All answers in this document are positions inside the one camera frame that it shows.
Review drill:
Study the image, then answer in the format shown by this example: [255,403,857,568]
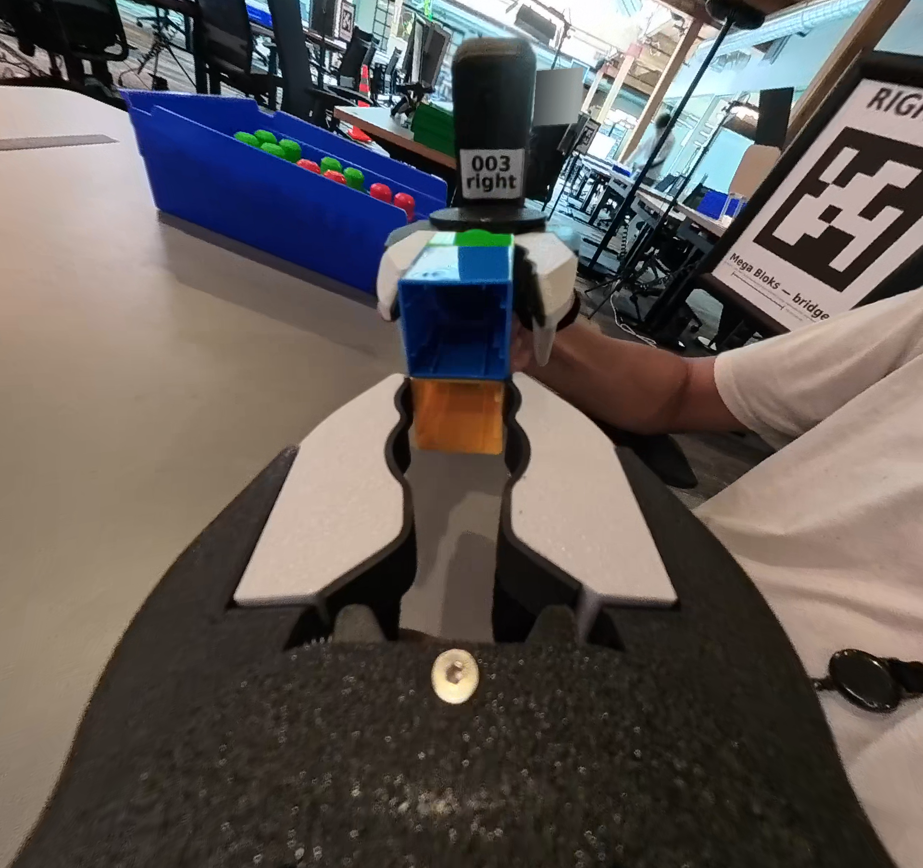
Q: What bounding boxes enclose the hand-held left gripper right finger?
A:
[496,376,680,613]

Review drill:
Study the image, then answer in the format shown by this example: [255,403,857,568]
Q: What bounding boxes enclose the person's right hand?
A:
[508,302,599,386]

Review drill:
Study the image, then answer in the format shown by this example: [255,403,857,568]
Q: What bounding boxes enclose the stack of green bins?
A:
[411,100,459,155]

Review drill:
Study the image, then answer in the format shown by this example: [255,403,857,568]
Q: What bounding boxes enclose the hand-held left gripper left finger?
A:
[232,376,419,613]

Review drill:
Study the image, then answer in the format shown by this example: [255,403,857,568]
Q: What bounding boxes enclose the yellow mega block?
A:
[411,377,507,455]

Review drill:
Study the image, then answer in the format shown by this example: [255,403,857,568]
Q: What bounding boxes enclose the blue mega block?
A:
[399,233,516,383]

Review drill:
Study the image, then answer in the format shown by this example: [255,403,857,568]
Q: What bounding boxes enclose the cluster of mega block bridges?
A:
[234,128,418,223]

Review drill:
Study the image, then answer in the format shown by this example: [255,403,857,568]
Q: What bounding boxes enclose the blue storage bin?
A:
[119,88,449,299]

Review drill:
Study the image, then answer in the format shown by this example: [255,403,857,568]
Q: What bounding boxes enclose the black framed marker sign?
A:
[710,51,923,335]

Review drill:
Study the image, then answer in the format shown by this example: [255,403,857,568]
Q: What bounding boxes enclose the black monitor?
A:
[757,88,794,148]

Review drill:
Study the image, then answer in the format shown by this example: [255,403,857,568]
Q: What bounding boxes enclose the black office chair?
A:
[184,0,257,93]
[0,0,131,86]
[265,0,340,129]

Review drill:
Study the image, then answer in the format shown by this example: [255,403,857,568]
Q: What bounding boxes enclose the black badge reel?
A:
[811,648,923,714]

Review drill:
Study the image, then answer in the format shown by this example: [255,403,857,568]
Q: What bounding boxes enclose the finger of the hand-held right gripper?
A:
[513,229,578,367]
[377,228,434,322]

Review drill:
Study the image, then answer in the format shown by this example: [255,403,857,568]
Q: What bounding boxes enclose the wooden table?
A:
[334,105,462,171]

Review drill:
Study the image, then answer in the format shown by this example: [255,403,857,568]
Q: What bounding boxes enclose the black studio light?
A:
[513,1,572,43]

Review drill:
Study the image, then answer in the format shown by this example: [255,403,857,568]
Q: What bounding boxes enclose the person's white t-shirt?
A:
[692,284,923,868]

